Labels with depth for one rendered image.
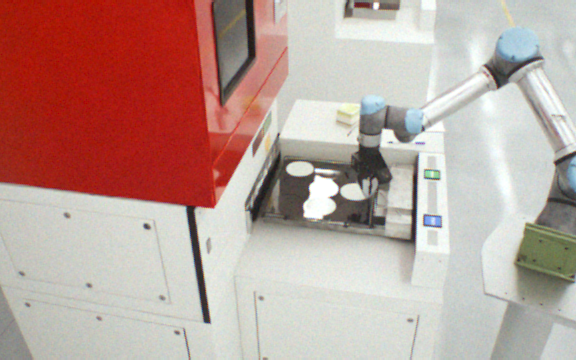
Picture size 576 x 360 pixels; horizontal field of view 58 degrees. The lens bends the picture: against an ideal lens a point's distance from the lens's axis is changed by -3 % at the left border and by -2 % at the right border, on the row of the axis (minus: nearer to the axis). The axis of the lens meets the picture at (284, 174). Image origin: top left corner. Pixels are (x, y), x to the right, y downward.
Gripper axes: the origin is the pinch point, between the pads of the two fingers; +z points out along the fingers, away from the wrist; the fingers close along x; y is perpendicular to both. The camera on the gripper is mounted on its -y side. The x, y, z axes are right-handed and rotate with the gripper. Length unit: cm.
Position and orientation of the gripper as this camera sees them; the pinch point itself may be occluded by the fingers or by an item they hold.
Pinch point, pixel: (368, 196)
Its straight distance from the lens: 183.4
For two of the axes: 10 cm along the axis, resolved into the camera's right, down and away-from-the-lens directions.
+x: -9.2, 2.3, -3.1
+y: -3.8, -5.0, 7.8
